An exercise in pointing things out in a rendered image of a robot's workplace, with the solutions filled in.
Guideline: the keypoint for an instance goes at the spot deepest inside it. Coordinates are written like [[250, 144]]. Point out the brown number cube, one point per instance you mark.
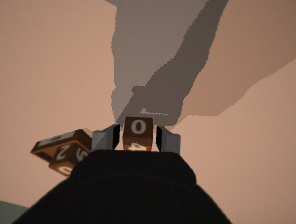
[[138, 134], [66, 157]]

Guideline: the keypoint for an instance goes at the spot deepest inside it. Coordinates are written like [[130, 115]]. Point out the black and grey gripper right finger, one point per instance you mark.
[[167, 141]]

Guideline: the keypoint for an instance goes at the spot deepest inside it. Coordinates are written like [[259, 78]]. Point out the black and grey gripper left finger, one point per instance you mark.
[[106, 139]]

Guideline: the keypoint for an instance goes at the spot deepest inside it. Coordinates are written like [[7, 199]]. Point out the brown rectangular tray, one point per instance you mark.
[[45, 149]]

